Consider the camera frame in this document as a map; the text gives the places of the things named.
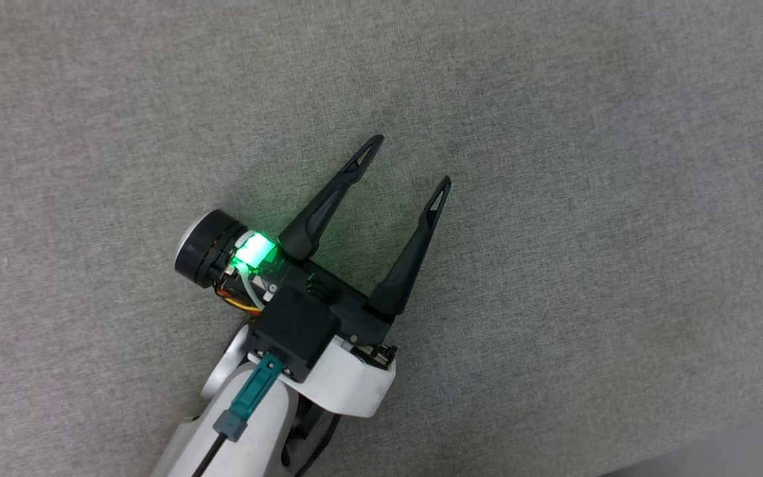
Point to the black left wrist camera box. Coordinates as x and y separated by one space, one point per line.
295 328

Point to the grey fabric sofa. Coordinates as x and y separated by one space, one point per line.
554 232

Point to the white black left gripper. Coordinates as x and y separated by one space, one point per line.
348 384

